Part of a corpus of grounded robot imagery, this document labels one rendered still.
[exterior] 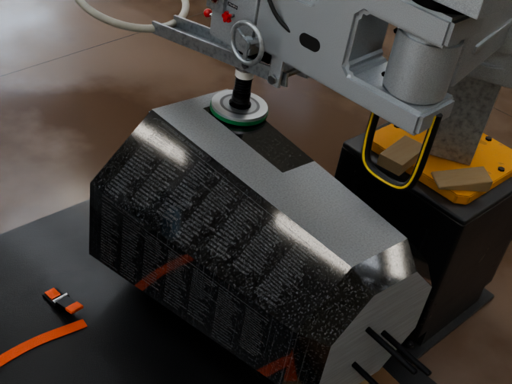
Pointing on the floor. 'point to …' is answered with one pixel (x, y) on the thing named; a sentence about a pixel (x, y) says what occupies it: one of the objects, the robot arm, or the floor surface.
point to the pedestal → (438, 240)
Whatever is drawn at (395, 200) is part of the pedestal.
